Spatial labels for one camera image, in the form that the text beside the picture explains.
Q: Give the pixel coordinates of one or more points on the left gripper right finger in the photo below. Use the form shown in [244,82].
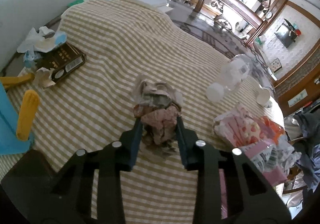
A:
[230,189]

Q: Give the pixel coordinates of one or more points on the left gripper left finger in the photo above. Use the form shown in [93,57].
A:
[86,189]

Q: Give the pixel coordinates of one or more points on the newspaper ball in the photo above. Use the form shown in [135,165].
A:
[158,105]

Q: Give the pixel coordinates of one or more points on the pink strawberry snack bag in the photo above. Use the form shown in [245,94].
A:
[239,129]

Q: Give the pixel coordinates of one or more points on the orange snack wrapper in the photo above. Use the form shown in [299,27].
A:
[271,129]

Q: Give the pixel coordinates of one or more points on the dark blue jacket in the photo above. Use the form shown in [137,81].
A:
[307,145]

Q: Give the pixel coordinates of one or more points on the small white paper cup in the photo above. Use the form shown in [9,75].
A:
[263,97]

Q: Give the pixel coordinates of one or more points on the clear plastic bottle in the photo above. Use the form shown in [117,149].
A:
[230,78]

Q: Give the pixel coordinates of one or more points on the dark brown carton box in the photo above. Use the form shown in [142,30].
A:
[53,66]

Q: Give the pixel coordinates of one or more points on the crumpled white tissue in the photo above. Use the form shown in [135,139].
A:
[45,40]

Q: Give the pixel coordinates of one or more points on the patterned dark rug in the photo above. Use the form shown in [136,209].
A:
[218,37]

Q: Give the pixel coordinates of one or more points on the beige striped table cloth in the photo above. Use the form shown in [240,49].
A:
[122,40]

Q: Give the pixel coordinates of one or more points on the blue toy with yellow handles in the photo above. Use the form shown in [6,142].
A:
[16,135]

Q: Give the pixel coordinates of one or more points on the wall mounted television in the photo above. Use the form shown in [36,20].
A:
[286,35]

